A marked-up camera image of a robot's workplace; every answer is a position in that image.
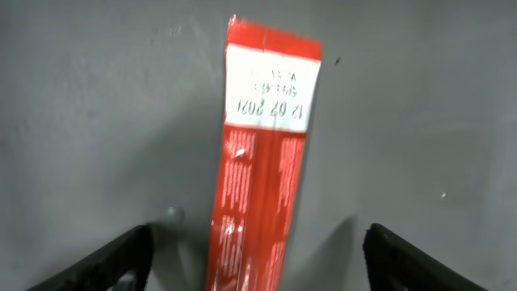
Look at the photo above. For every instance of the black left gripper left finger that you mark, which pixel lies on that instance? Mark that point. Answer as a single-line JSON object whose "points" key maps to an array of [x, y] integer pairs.
{"points": [[122, 264]]}

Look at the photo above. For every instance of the red stick sachet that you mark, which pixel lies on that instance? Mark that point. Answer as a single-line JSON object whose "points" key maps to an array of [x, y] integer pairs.
{"points": [[270, 81]]}

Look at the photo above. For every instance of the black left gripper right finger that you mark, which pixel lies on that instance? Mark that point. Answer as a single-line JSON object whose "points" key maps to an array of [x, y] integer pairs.
{"points": [[393, 264]]}

